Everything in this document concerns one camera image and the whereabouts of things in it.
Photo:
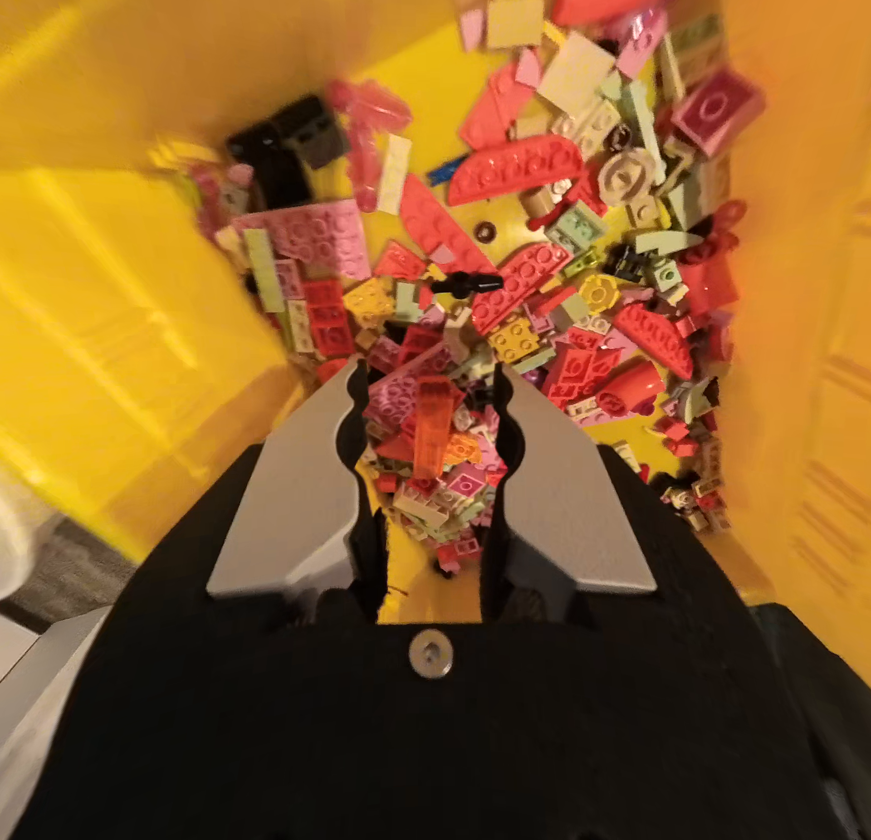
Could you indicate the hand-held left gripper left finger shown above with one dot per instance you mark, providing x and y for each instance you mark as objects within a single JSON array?
[{"x": 286, "y": 513}]

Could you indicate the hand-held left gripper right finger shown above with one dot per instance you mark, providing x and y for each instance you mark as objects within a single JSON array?
[{"x": 578, "y": 513}]

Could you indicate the pile of toy bricks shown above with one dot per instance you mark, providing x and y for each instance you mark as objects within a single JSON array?
[{"x": 544, "y": 275}]

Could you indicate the yellow plastic bin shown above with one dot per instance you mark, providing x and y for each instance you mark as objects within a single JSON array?
[{"x": 136, "y": 275}]

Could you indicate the orange brick separator tool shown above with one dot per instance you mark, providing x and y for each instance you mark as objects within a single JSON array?
[{"x": 432, "y": 425}]

